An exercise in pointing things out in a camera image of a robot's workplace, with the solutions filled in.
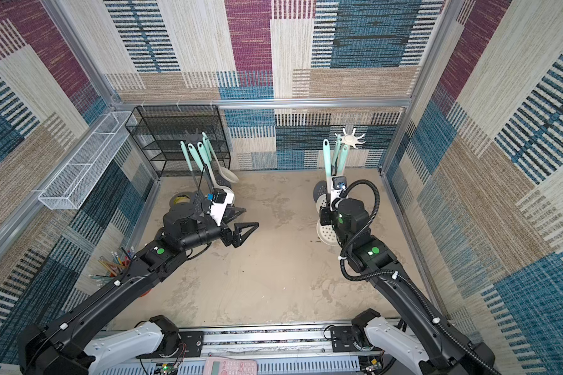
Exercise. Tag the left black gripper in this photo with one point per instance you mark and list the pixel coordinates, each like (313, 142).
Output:
(234, 238)

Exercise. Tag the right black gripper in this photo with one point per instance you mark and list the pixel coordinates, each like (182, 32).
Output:
(326, 216)

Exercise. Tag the white skimmer mint handle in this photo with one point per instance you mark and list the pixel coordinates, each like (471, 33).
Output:
(223, 171)

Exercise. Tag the grey utensil rack stand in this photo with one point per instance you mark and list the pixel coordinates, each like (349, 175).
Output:
(195, 139)

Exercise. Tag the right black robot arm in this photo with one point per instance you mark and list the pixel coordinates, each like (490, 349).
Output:
(426, 343)

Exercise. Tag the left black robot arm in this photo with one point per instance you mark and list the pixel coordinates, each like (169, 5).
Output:
(69, 344)

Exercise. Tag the white utensil rack stand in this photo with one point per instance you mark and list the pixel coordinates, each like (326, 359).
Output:
(351, 140)

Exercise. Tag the black mesh shelf rack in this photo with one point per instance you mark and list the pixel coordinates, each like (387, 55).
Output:
(158, 131)

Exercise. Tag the red pencil cup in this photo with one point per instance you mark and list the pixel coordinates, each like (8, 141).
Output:
(112, 266)

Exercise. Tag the pink calculator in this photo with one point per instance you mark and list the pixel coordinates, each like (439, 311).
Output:
(226, 366)

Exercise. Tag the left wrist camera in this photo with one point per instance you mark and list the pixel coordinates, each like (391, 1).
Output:
(217, 202)

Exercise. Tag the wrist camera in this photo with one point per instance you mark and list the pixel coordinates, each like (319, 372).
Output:
(336, 186)
(217, 202)

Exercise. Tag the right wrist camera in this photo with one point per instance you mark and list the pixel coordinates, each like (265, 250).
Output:
(336, 186)

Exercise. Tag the grey duct tape roll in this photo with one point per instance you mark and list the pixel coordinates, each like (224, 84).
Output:
(180, 198)

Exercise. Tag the white wire wall basket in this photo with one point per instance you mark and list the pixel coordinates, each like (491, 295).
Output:
(75, 181)

